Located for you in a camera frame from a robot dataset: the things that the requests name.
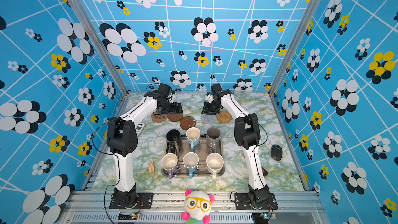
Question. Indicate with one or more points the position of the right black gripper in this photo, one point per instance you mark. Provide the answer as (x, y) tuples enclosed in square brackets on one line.
[(208, 110)]

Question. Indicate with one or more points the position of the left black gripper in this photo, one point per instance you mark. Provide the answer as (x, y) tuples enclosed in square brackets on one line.
[(176, 109)]

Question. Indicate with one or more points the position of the paw shaped wooden coaster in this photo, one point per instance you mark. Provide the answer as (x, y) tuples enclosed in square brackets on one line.
[(158, 117)]

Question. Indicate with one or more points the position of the dark round wooden coaster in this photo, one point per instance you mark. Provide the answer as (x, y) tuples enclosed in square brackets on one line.
[(175, 117)]

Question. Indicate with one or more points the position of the grey blue crochet coaster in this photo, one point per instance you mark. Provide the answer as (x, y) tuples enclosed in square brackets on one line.
[(208, 119)]

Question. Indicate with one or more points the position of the woven rattan coaster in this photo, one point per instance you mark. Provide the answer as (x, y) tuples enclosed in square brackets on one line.
[(224, 117)]

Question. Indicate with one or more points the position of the scratched round wooden coaster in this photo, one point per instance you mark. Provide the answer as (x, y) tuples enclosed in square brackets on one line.
[(187, 122)]

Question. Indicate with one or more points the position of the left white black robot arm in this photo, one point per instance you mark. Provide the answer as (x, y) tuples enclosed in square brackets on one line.
[(122, 140)]

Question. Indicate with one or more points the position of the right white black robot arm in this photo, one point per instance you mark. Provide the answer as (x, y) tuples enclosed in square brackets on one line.
[(247, 137)]

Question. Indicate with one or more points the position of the stainless steel cup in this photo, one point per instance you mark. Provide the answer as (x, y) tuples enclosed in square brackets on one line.
[(212, 137)]

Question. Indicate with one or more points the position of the black mug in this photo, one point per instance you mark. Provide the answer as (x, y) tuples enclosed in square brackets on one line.
[(174, 139)]

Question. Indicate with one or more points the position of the light blue mug rear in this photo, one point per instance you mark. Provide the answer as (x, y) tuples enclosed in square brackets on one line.
[(193, 135)]

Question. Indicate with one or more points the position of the light blue mug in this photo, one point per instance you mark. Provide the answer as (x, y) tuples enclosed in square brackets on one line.
[(193, 135), (191, 163)]

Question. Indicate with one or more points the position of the metal serving tray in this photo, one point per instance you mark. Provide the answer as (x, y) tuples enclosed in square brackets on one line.
[(201, 150)]

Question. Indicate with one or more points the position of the white mug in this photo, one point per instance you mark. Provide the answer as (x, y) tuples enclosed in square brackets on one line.
[(214, 164)]

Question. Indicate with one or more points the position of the purple mug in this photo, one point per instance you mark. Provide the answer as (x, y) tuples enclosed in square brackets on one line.
[(169, 164)]

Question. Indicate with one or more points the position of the light blue mug front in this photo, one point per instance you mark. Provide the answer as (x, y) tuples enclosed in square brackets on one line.
[(191, 163)]

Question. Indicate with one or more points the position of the small wooden block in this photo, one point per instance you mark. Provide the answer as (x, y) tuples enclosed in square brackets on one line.
[(151, 168)]

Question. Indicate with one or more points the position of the black computer mouse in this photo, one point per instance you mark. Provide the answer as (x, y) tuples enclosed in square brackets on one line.
[(276, 152)]

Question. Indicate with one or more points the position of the black orange utility knife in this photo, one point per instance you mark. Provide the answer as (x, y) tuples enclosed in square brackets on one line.
[(265, 173)]

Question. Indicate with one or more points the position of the panda plush toy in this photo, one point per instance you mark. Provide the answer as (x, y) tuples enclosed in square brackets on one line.
[(197, 207)]

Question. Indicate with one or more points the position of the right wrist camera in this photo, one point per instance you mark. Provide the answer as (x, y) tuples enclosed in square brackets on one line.
[(209, 98)]

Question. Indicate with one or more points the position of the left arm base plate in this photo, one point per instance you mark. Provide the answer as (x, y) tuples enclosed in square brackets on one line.
[(138, 201)]

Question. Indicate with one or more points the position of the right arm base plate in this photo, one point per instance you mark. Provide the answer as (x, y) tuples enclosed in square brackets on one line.
[(247, 201)]

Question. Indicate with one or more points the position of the aluminium front rail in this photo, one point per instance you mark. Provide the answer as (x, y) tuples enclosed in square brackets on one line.
[(177, 208)]

